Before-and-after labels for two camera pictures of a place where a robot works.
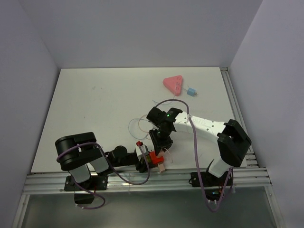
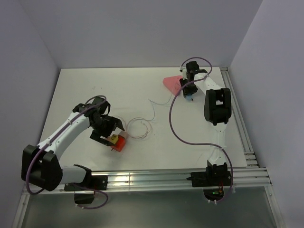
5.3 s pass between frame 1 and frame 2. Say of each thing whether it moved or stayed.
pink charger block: moved
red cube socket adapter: moved
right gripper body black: moved
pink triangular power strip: stayed
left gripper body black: moved
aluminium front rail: stayed
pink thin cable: moved
